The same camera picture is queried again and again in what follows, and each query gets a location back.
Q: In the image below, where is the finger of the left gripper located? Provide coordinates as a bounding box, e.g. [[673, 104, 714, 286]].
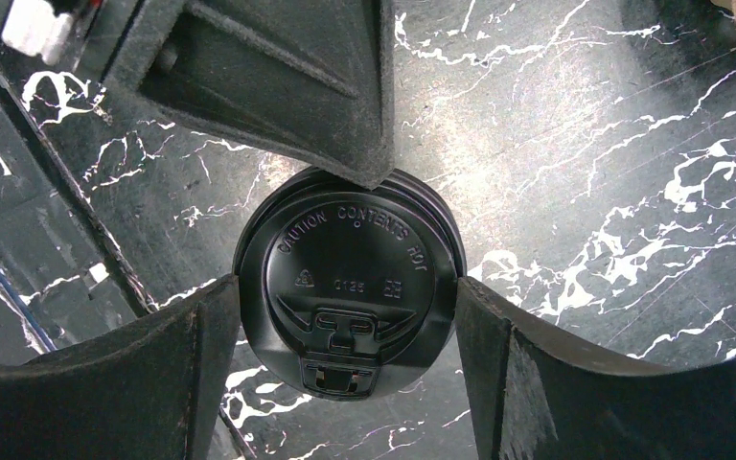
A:
[[102, 1, 395, 189]]

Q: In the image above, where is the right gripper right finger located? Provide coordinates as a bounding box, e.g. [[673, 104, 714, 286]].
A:
[[455, 277, 736, 459]]

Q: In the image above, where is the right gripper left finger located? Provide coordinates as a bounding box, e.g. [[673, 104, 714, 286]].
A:
[[0, 275, 241, 459]]

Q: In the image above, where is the black lid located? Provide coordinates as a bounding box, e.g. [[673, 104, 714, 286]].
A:
[[233, 168, 467, 402]]

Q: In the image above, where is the black base rail bar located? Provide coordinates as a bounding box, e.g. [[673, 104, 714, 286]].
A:
[[0, 75, 240, 459]]

